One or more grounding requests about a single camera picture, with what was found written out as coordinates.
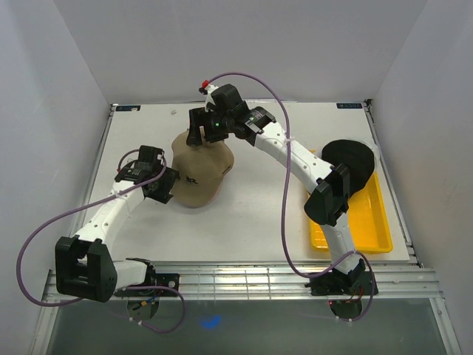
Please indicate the black cap white logo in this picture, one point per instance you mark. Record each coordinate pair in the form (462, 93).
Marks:
(356, 156)

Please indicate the yellow plastic tray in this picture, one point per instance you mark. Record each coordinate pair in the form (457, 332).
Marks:
(366, 215)

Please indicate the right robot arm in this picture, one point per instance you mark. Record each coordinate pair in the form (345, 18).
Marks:
(343, 169)

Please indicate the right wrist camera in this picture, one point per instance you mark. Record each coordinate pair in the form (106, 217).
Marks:
(207, 89)

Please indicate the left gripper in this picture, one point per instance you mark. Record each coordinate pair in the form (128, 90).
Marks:
(162, 195)

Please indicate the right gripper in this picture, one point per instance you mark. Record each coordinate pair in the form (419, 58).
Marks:
(196, 118)

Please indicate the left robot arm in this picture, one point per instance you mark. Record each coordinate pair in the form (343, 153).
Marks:
(84, 266)

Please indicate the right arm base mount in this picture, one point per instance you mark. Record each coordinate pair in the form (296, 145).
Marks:
(332, 285)

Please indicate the aluminium front rail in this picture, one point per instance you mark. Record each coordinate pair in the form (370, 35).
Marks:
(278, 282)

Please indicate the pink baseball cap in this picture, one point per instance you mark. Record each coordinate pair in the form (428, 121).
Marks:
(212, 198)

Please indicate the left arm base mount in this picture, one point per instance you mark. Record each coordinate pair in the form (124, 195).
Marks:
(169, 283)

